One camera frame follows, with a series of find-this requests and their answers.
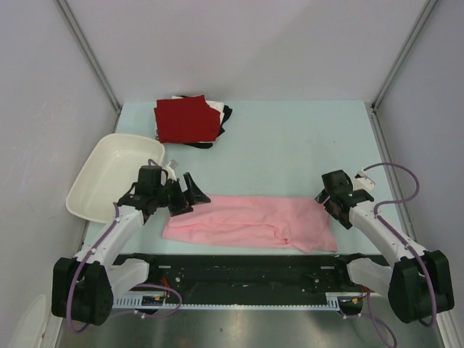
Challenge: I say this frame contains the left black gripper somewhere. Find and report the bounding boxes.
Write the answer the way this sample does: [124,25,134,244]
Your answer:
[153,173,210,216]

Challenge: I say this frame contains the pink t shirt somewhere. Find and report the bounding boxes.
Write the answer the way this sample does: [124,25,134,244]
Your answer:
[162,196,338,254]

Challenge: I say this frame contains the white plastic bin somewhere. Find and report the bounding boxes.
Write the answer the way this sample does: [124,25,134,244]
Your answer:
[65,133,165,223]

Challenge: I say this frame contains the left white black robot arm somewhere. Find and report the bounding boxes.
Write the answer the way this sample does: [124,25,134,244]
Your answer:
[51,165,211,328]

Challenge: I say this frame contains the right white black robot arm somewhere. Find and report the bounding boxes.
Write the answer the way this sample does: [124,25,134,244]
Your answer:
[315,170,455,323]

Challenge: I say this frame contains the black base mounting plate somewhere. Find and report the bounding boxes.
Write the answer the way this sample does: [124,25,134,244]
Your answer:
[115,253,380,304]

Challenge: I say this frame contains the folded red t shirt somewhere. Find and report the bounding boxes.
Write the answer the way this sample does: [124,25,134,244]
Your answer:
[154,95,220,144]

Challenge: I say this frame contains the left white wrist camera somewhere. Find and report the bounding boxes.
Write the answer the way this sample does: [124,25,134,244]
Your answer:
[162,159,178,176]

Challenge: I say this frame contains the right aluminium side rail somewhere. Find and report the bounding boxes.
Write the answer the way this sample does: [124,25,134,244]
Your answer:
[365,103,417,240]

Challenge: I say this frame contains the white slotted cable duct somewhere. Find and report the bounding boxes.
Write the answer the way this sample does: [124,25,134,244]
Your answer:
[112,292,341,311]

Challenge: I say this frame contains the right aluminium frame post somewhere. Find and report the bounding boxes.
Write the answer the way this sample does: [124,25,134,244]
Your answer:
[370,0,441,112]

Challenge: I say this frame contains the aluminium frame post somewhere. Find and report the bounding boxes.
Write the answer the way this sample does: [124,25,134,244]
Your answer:
[54,0,122,115]
[370,0,441,112]

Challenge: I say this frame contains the left aluminium frame post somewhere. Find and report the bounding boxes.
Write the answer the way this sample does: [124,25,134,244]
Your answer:
[54,0,122,115]

